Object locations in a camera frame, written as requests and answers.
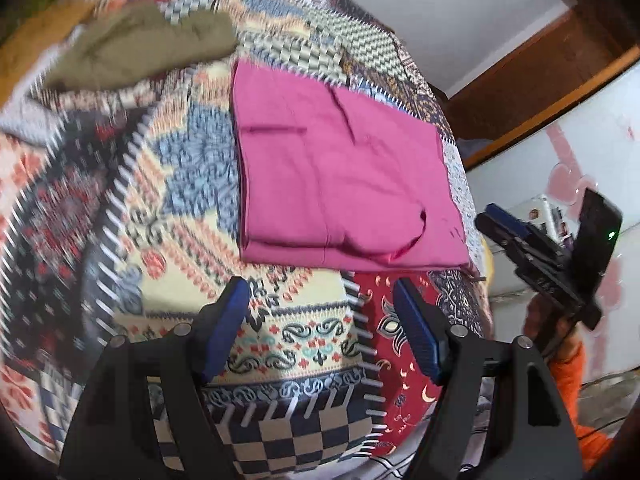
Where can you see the pink pants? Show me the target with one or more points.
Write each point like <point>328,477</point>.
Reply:
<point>325,170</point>

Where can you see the blue-grey cloth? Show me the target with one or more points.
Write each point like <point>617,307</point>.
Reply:
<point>475,147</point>

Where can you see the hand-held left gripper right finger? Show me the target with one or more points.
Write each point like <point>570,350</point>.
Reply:
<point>417,330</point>

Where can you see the person's right hand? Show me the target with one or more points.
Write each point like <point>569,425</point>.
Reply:
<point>542,325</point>

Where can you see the wooden wardrobe with heart doors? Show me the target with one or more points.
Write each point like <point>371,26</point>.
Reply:
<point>525,185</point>

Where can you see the orange embroidered cloth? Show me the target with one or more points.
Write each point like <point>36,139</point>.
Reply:
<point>30,45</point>

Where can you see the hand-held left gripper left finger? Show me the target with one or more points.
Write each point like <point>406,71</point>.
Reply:
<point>225,330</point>

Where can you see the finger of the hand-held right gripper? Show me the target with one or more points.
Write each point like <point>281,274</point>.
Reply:
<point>495,232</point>
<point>507,219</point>

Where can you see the patchwork blanket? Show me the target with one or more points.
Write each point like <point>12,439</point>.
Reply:
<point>175,240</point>

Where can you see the olive pants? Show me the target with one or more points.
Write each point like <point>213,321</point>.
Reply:
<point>135,45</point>

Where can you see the person's right forearm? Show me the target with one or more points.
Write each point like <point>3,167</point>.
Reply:
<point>575,390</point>

